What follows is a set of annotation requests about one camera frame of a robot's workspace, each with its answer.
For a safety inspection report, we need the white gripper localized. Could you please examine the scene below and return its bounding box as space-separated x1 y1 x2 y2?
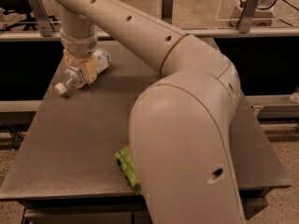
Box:
60 29 97 85

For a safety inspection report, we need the black office chair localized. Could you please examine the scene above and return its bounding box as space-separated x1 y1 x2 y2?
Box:
0 0 59 32

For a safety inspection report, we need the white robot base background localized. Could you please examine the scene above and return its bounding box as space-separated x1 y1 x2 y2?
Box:
230 0 277 29

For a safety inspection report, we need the right metal bracket post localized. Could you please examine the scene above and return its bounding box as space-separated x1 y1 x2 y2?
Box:
237 0 260 34

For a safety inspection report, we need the metal rail barrier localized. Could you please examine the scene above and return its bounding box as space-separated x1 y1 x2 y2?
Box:
0 26 299 42

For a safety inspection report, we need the metal bracket post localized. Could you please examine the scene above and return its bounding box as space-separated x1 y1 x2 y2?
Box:
28 0 53 37
162 0 174 23
237 0 260 34

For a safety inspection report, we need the green rice chip bag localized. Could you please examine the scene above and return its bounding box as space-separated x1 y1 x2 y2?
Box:
115 146 142 195

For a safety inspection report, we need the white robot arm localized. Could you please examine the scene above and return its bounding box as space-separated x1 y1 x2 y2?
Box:
55 0 246 224

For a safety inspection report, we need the left metal bracket post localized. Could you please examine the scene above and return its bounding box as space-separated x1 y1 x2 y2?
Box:
28 0 53 37

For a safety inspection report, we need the blue plastic water bottle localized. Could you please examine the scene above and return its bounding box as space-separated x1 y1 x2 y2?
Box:
54 49 112 95

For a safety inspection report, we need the middle metal bracket post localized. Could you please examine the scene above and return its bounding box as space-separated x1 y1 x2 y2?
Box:
162 0 174 23

